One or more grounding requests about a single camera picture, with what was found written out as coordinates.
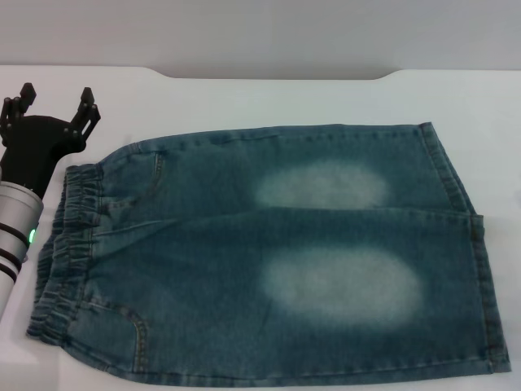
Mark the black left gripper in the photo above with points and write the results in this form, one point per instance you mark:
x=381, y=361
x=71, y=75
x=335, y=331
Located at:
x=36, y=142

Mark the blue denim shorts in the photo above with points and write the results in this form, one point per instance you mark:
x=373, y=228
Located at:
x=211, y=260

